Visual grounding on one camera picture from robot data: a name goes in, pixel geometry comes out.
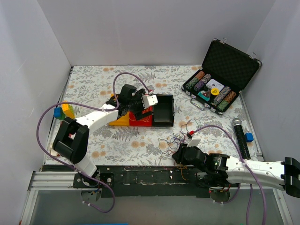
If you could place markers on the black microphone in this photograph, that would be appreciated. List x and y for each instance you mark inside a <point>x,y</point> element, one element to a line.
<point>237,125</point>

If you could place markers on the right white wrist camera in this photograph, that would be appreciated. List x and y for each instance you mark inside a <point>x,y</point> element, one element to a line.
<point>194,139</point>

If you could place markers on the yellow toy brick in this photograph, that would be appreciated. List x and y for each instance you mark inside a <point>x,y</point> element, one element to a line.
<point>68,110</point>

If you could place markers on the red plastic bin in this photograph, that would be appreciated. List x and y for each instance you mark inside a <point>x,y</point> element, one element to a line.
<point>145,121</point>

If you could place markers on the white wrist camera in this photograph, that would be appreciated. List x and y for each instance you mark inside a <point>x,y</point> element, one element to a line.
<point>194,139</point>
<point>149,100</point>

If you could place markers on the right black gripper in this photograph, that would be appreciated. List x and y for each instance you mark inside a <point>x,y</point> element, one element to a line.
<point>179,155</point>

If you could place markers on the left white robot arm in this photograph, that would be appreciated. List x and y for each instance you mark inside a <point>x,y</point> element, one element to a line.
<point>71,140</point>

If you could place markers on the blue toy brick left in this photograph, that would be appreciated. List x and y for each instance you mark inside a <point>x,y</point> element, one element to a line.
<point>57,111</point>

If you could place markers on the floral table mat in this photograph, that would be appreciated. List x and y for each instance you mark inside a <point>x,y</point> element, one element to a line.
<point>110,145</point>

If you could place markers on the yellow plastic bin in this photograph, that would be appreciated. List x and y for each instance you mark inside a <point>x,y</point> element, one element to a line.
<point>122,121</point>

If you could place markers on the black plastic bin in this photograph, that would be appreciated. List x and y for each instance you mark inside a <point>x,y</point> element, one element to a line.
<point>163,111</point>

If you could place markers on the yellow dealer chip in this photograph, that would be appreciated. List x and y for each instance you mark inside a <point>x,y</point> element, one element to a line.
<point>214,91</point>

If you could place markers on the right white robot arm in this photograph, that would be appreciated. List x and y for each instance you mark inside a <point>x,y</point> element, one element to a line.
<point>221,169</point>

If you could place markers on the green toy brick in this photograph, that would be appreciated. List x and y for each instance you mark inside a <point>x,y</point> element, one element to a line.
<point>61,116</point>

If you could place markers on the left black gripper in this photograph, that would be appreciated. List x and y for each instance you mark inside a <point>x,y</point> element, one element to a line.
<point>138,108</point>

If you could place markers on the black poker chip case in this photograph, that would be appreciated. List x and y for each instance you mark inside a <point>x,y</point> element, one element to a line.
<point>226,68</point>

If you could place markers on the blue toy block right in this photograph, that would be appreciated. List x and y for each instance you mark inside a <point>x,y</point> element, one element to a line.
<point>249,137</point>

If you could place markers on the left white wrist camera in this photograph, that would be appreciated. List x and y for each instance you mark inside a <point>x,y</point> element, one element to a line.
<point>149,100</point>

